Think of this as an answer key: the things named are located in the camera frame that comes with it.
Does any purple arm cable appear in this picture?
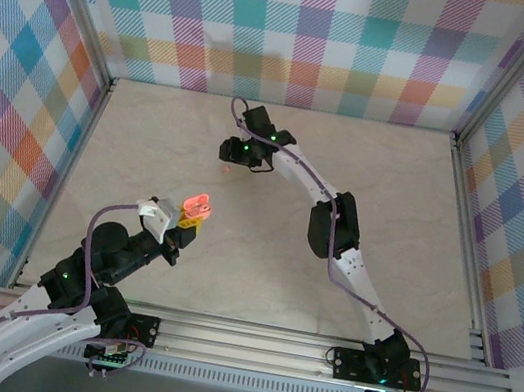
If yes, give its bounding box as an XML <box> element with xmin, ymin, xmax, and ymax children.
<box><xmin>0</xmin><ymin>179</ymin><xmax>143</xmax><ymax>392</ymax></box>
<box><xmin>180</xmin><ymin>94</ymin><xmax>473</xmax><ymax>392</ymax></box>

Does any grey slotted cable duct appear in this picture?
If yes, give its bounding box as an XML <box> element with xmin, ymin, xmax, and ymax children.
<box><xmin>55</xmin><ymin>335</ymin><xmax>371</xmax><ymax>392</ymax></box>

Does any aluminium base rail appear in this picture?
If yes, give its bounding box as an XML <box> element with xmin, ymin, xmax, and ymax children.
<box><xmin>0</xmin><ymin>279</ymin><xmax>519</xmax><ymax>392</ymax></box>

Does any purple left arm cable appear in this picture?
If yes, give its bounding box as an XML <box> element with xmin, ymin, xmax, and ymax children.
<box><xmin>0</xmin><ymin>179</ymin><xmax>143</xmax><ymax>392</ymax></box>

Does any aluminium side rail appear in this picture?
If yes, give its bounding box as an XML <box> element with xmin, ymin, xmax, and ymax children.
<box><xmin>414</xmin><ymin>135</ymin><xmax>524</xmax><ymax>367</ymax></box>
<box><xmin>7</xmin><ymin>66</ymin><xmax>117</xmax><ymax>300</ymax></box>

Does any thin black gripper wire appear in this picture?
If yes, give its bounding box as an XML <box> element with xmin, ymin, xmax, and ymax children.
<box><xmin>248</xmin><ymin>160</ymin><xmax>278</xmax><ymax>178</ymax></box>

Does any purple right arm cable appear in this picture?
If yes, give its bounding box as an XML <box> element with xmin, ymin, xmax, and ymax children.
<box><xmin>180</xmin><ymin>94</ymin><xmax>473</xmax><ymax>392</ymax></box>

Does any pink earbud charging case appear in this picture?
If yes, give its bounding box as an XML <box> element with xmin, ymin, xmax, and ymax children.
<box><xmin>180</xmin><ymin>190</ymin><xmax>215</xmax><ymax>223</ymax></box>

